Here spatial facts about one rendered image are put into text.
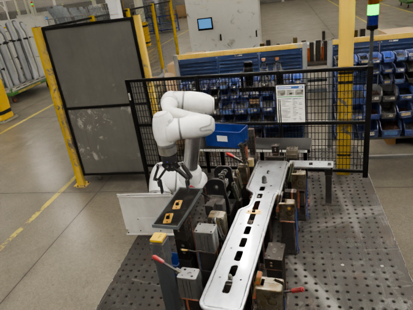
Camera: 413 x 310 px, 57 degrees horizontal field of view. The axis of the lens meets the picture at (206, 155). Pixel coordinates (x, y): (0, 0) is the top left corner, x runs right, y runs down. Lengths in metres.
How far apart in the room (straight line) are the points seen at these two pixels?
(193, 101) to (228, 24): 6.69
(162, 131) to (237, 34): 7.24
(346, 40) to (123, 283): 2.10
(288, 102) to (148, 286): 1.62
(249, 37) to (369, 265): 7.15
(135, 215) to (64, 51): 2.60
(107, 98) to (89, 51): 0.54
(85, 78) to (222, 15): 4.90
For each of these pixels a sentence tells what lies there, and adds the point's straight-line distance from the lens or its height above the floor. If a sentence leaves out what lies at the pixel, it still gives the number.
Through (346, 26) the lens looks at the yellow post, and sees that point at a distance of 2.82.
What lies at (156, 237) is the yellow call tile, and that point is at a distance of 1.78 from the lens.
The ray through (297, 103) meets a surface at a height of 1.30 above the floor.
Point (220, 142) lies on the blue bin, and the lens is 2.93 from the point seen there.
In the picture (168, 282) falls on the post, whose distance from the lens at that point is 1.90.
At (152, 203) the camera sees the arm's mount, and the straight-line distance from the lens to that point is 2.49.
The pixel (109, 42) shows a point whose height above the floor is 1.76.
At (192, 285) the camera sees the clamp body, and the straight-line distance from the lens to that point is 1.70.
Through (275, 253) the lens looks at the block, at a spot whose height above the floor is 1.03.
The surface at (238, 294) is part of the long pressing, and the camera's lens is 1.67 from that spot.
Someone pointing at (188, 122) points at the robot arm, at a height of 1.61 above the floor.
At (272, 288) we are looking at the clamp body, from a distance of 1.60.
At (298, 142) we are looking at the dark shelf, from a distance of 2.91.
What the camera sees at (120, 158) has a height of 0.36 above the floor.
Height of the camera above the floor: 2.16
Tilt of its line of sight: 24 degrees down
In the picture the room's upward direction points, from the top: 8 degrees counter-clockwise
